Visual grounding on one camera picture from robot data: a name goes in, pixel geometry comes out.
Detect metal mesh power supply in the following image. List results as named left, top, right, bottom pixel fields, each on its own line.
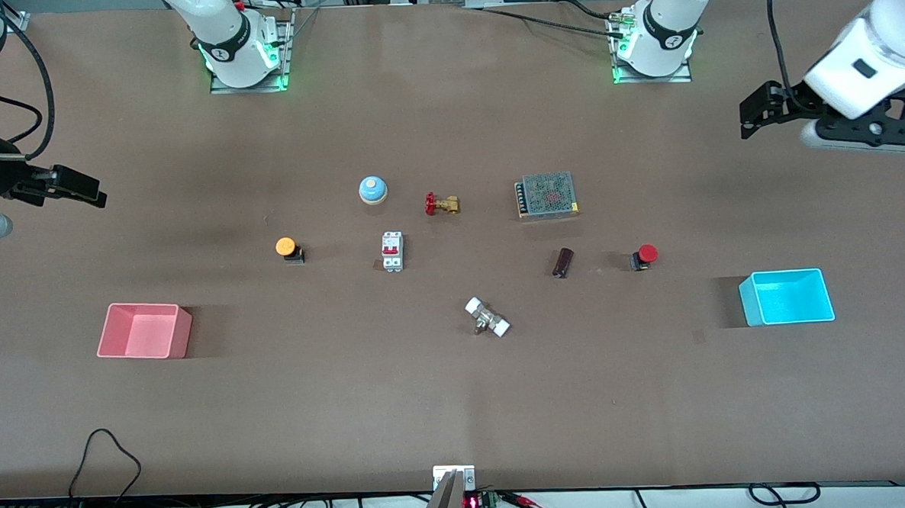
left=515, top=171, right=580, bottom=221

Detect yellow push button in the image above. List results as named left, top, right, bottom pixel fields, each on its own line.
left=275, top=236, right=306, bottom=266

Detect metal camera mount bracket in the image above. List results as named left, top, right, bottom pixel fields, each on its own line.
left=414, top=464, right=478, bottom=508

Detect metal fitting white ends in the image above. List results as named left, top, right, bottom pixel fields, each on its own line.
left=464, top=296, right=512, bottom=339

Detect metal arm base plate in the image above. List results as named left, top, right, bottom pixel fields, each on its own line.
left=206, top=8, right=299, bottom=96
left=608, top=5, right=694, bottom=87

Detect red alligator clip lead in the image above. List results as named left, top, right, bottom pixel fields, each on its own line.
left=498, top=489, right=565, bottom=508

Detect black looped cable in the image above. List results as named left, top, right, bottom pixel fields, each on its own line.
left=66, top=427, right=144, bottom=508

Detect cyan plastic box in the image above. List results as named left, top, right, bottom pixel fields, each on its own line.
left=737, top=267, right=836, bottom=328

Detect brass valve red handle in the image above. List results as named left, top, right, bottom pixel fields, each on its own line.
left=424, top=191, right=462, bottom=217

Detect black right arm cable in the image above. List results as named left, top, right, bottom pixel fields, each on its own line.
left=0, top=0, right=58, bottom=164

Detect blue call bell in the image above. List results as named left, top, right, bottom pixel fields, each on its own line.
left=357, top=175, right=389, bottom=206

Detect black cable on table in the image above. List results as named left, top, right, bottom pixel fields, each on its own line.
left=472, top=0, right=627, bottom=46

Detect white red circuit breaker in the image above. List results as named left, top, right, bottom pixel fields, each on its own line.
left=380, top=231, right=406, bottom=272

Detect black coiled cable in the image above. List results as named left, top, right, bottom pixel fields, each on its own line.
left=749, top=481, right=823, bottom=508

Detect pink plastic box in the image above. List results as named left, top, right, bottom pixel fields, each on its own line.
left=94, top=300, right=195, bottom=363

